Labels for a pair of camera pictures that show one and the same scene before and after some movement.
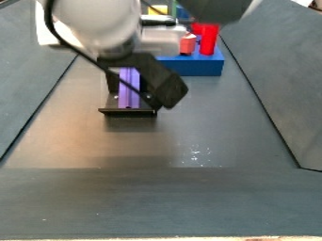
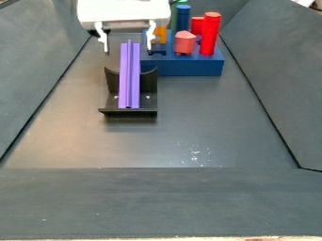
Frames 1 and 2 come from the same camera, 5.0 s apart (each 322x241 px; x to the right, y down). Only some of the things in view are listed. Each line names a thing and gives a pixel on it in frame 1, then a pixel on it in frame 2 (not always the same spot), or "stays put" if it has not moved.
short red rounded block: [197, 27] stays put
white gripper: [161, 40] → [123, 10]
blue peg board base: [196, 64] stays put
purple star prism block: [129, 98] stays put
